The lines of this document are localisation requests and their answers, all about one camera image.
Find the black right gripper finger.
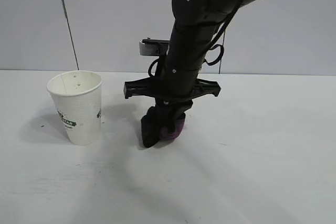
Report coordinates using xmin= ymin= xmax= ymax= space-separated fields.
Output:
xmin=167 ymin=100 xmax=194 ymax=134
xmin=154 ymin=100 xmax=172 ymax=116

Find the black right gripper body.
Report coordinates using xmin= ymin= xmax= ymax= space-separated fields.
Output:
xmin=123 ymin=58 xmax=221 ymax=101

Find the purple and black cloth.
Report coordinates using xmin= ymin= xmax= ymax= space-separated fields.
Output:
xmin=140 ymin=105 xmax=187 ymax=149

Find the white paper coffee cup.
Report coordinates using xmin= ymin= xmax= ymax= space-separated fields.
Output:
xmin=46 ymin=70 xmax=103 ymax=146

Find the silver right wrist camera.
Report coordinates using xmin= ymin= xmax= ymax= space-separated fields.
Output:
xmin=138 ymin=38 xmax=171 ymax=57

